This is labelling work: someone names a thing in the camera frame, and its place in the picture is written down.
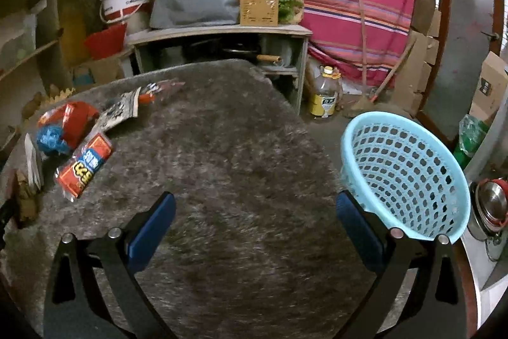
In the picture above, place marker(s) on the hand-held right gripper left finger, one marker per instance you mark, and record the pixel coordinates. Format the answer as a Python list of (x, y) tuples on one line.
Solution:
[(153, 227)]

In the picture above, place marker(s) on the dark glossy snack packet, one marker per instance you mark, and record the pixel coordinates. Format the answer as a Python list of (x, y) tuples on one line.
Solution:
[(158, 89)]

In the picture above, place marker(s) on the wooden chopstick box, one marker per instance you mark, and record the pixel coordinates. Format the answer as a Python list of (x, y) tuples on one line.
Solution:
[(258, 11)]

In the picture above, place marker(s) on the brown cardboard box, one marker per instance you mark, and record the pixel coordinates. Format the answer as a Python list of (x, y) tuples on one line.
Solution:
[(103, 71)]

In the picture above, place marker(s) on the plastic oil bottle yellow label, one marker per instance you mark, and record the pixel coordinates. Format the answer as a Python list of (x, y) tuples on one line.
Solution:
[(325, 96)]

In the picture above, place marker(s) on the yellow oil jug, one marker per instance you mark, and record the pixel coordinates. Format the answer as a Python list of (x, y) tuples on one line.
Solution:
[(71, 21)]

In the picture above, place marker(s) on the green leafy vegetables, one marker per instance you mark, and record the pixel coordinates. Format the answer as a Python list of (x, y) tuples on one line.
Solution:
[(289, 7)]

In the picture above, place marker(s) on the straw broom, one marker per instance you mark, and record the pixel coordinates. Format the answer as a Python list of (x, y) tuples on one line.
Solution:
[(357, 106)]

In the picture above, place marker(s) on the wooden stick with red end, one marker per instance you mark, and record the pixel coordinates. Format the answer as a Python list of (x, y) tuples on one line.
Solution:
[(391, 75)]

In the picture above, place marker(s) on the orange snack packet blue label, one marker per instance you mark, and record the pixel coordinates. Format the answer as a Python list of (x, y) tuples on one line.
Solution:
[(85, 164)]

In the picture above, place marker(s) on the wooden shelf unit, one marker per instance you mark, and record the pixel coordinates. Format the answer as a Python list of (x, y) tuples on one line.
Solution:
[(24, 57)]

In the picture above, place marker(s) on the low grey cabinet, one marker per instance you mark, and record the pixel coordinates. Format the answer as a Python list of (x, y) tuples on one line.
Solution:
[(218, 32)]

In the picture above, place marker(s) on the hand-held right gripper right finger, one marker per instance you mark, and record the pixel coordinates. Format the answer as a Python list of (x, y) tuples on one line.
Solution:
[(359, 227)]

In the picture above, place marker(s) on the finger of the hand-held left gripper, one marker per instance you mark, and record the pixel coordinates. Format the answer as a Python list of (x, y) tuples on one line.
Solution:
[(6, 212)]

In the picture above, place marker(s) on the jagged cardboard piece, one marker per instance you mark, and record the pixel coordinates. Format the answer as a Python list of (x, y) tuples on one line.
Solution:
[(59, 93)]

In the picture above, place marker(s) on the steel pot with red lid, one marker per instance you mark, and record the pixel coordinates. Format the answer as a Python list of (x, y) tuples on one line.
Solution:
[(492, 204)]

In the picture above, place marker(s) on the red plastic basin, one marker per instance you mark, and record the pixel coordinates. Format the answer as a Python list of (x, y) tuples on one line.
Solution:
[(105, 43)]

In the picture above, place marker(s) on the brown crumpled scrap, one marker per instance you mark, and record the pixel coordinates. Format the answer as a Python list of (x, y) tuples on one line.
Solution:
[(26, 200)]

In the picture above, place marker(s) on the light blue plastic basket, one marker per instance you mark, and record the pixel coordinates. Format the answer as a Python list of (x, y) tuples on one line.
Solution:
[(416, 184)]

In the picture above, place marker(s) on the cardboard sheets on wall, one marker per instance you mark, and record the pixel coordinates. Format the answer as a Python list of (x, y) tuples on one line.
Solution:
[(416, 65)]

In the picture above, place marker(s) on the red wrapper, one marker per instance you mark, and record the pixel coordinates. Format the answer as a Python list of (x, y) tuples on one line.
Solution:
[(77, 120)]

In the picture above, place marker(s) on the white paper scrap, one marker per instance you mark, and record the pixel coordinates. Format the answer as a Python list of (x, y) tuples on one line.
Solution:
[(33, 164)]

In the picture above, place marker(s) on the blue wrapper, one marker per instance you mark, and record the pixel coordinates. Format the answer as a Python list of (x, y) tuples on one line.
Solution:
[(49, 140)]

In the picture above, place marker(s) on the green plastic bag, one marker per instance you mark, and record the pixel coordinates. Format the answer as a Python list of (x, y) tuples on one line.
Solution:
[(470, 136)]

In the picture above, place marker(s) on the black and white printed wrapper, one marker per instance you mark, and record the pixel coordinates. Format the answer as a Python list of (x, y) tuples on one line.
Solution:
[(119, 110)]

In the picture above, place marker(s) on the printed cardboard box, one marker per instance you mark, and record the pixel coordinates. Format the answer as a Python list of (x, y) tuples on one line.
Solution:
[(490, 85)]

